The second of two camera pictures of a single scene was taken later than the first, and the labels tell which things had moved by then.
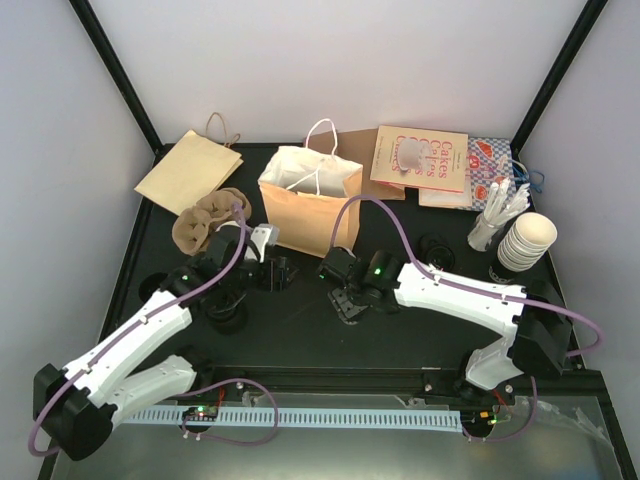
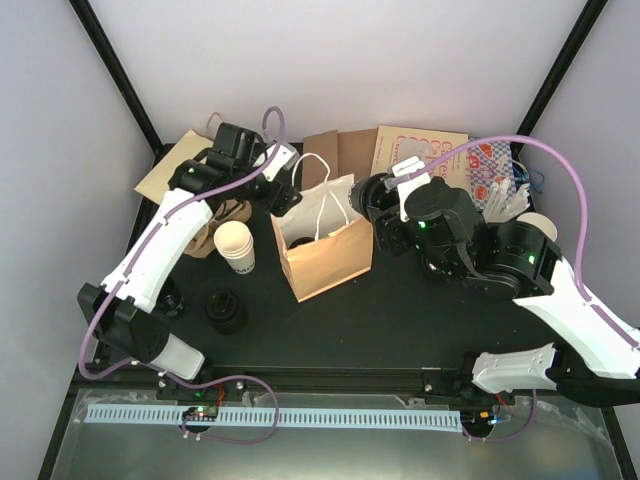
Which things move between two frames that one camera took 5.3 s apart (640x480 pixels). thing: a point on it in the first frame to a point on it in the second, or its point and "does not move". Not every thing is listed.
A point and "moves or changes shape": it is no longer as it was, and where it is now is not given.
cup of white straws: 497,211 does not move
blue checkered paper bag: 488,159 does not move
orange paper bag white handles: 304,189 moves or changes shape
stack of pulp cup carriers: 192,227 does not move
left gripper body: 272,281 to 267,202
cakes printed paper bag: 434,162 does not move
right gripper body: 348,307 to 453,268
